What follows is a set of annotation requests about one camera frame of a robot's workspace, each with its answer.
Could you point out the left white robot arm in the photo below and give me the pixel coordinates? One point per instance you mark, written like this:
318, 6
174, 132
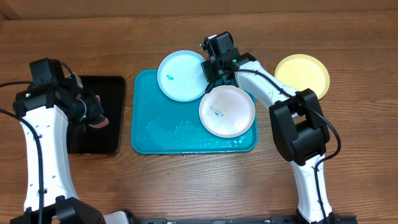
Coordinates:
53, 102

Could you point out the light blue plate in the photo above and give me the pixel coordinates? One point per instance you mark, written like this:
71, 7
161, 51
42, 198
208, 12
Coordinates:
180, 76

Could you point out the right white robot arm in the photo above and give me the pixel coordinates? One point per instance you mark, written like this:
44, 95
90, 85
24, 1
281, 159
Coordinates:
299, 129

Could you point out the black plastic tray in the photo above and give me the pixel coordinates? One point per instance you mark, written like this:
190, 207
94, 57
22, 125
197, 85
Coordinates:
85, 139

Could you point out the white plate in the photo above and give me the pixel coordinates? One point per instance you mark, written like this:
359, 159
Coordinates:
227, 111

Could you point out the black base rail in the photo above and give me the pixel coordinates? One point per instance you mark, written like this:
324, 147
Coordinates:
275, 219

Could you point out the red green scrub sponge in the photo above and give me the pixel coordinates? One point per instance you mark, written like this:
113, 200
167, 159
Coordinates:
98, 120

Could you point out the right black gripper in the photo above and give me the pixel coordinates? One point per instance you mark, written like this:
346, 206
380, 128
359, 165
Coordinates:
209, 71

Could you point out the teal plastic tray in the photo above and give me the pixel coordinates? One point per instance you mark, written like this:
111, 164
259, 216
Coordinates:
161, 125

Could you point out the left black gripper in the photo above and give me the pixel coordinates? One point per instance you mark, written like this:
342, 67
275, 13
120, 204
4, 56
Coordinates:
95, 107

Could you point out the yellow plate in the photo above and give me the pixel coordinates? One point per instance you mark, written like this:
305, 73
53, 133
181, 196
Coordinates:
302, 71

